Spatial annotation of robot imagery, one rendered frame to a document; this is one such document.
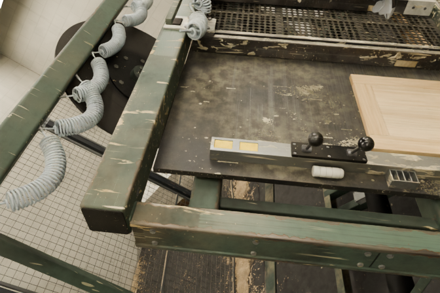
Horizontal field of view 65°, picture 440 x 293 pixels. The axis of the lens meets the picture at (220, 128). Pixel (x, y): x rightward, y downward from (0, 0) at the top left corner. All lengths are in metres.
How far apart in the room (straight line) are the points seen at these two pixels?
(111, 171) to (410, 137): 0.85
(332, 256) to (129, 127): 0.58
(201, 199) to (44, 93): 0.77
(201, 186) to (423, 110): 0.77
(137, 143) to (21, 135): 0.52
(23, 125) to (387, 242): 1.13
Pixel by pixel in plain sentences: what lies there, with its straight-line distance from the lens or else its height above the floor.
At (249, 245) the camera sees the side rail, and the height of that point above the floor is 1.56.
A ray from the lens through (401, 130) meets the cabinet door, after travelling 1.18.
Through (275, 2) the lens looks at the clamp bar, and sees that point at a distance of 1.82.
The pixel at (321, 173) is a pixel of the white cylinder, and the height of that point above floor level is 1.42.
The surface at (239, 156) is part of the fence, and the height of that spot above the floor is 1.60.
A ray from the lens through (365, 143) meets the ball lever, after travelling 0.88.
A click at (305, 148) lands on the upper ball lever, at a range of 0.95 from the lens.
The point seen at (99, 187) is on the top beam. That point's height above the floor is 1.90.
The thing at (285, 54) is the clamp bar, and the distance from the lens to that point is 1.39.
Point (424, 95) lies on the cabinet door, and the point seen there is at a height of 1.09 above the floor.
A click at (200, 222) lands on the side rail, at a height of 1.68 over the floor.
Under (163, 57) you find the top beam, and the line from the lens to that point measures 1.19.
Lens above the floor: 2.02
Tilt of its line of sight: 21 degrees down
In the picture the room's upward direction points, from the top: 59 degrees counter-clockwise
